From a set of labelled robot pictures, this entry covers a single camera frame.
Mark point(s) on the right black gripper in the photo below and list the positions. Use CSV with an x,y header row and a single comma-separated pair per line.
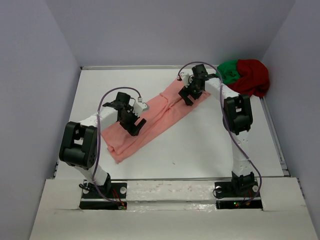
x,y
183,93

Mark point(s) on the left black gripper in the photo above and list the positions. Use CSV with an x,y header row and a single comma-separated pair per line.
x,y
133,129

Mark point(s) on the pink t shirt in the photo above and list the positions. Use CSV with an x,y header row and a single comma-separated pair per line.
x,y
165,110

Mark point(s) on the red t shirt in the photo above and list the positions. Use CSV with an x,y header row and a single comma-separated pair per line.
x,y
254,78

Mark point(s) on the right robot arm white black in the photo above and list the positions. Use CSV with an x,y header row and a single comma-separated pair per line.
x,y
237,119

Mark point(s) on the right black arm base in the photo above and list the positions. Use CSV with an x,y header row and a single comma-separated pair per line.
x,y
228,199

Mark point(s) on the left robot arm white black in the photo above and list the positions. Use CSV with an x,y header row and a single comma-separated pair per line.
x,y
81,142

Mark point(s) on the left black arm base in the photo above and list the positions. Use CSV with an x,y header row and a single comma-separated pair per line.
x,y
115,199

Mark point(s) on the green t shirt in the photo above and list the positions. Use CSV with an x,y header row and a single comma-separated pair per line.
x,y
228,71

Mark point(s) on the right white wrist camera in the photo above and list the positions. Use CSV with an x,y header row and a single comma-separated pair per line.
x,y
186,78

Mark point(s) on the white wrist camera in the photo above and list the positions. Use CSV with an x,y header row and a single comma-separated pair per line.
x,y
140,107
186,78

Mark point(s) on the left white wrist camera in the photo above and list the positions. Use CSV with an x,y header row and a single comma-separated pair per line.
x,y
140,107

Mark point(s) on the aluminium back rail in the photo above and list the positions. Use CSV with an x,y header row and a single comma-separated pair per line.
x,y
131,67

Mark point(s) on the aluminium front rail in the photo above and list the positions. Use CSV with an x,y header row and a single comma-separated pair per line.
x,y
172,179

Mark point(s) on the aluminium left side rail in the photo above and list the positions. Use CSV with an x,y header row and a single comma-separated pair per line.
x,y
55,169

